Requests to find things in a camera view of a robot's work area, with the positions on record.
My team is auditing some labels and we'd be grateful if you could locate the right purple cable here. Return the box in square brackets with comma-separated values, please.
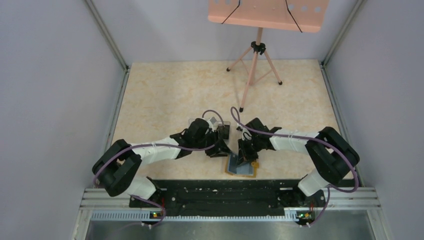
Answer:
[230, 106, 360, 228]

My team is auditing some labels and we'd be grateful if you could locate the clear plastic card box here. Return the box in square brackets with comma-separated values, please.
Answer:
[203, 117, 231, 143]

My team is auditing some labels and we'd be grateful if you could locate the white slotted cable duct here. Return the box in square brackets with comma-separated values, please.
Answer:
[91, 210, 300, 222]

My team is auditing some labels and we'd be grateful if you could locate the pink music stand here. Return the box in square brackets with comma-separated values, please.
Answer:
[207, 0, 330, 112]

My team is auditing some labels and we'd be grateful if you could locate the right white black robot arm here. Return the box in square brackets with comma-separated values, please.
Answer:
[235, 118, 360, 206]

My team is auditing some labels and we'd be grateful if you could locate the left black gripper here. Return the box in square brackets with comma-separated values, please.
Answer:
[193, 129, 233, 158]

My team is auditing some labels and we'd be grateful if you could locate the orange leather card holder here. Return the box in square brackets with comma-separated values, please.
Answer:
[224, 155, 260, 178]

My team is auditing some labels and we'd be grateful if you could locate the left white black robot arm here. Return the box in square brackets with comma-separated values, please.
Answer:
[91, 117, 232, 207]

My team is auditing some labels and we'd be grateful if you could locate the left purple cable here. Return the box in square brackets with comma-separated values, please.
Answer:
[92, 110, 224, 229]

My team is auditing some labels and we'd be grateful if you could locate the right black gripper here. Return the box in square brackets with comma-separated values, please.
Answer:
[236, 136, 263, 167]

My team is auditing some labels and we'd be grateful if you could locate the purple cable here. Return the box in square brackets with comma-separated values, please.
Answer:
[230, 106, 360, 228]
[92, 110, 224, 229]

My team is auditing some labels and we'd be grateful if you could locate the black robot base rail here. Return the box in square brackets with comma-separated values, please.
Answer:
[121, 179, 331, 218]

